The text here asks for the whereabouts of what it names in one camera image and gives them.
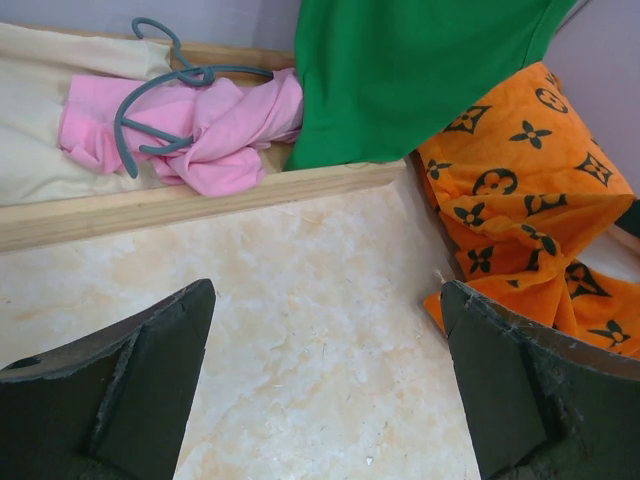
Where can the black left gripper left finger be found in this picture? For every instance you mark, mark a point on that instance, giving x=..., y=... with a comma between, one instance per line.
x=113, y=404

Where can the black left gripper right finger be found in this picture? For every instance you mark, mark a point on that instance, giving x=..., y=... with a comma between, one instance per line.
x=539, y=404

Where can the orange patterned pillowcase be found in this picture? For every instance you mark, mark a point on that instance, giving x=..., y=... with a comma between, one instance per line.
x=522, y=189

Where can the wooden tray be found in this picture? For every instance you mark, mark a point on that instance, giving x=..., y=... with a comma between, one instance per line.
x=40, y=224

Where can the pink cloth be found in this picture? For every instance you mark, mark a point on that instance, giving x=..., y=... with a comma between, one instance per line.
x=227, y=125

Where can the grey clothes hanger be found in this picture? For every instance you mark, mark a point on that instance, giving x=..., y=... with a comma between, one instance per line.
x=131, y=135

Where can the cream cloth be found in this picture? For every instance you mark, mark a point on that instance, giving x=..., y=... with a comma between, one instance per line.
x=36, y=71

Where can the green tank top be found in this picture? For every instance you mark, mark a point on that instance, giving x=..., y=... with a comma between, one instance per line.
x=380, y=77

